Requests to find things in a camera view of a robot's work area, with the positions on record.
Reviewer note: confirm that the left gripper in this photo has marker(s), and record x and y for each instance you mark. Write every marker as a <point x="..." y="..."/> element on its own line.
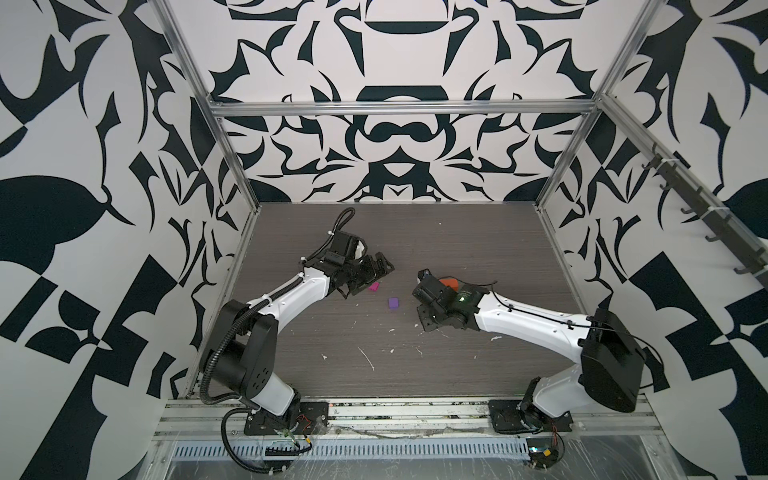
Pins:
<point x="372" y="271"/>

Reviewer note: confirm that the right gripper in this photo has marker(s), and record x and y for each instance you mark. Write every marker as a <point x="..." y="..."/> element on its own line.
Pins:
<point x="422" y="314"/>

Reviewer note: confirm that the red rectangular block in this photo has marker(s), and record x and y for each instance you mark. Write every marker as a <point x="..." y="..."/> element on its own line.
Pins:
<point x="450" y="282"/>

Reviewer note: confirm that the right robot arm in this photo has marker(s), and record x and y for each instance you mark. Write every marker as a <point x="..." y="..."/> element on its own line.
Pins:
<point x="607" y="360"/>

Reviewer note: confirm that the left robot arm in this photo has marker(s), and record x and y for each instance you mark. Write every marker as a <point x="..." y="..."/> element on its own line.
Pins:
<point x="238" y="362"/>

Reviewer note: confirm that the green circuit board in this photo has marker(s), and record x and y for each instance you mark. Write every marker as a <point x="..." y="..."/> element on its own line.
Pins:
<point x="543" y="453"/>

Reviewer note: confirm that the white slotted cable duct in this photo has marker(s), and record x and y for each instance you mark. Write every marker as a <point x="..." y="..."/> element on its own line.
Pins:
<point x="361" y="449"/>

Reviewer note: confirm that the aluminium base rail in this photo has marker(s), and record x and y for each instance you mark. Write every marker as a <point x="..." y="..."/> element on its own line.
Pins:
<point x="392" y="417"/>

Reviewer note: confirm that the black wall hook rack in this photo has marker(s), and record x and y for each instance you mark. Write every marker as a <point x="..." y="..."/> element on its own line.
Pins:
<point x="722" y="221"/>

